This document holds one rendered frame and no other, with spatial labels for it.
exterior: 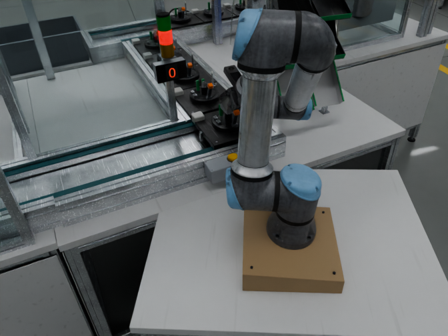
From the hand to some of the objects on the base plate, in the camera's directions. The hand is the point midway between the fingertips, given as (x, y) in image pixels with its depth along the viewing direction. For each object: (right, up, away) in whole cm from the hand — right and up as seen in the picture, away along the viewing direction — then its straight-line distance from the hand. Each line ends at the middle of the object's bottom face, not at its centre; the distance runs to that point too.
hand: (227, 99), depth 162 cm
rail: (-18, -34, -6) cm, 39 cm away
